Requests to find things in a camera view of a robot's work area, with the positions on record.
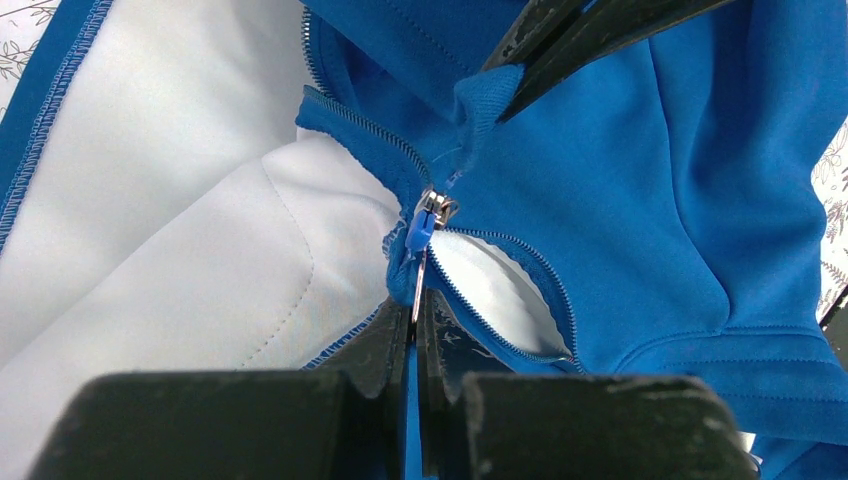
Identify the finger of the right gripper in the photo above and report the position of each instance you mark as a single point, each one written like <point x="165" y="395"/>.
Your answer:
<point x="535" y="39"/>
<point x="608" y="27"/>

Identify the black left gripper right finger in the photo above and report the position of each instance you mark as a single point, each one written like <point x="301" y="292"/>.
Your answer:
<point x="481" y="420"/>

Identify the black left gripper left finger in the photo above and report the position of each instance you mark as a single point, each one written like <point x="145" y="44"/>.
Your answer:
<point x="342" y="419"/>

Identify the silver blue zipper slider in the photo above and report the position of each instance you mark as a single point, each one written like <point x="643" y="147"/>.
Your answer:
<point x="433" y="212"/>

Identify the blue zip jacket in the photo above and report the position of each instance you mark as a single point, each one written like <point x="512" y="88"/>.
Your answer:
<point x="228" y="185"/>

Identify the floral patterned table mat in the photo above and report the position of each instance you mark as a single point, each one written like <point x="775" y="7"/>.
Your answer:
<point x="831" y="218"/>

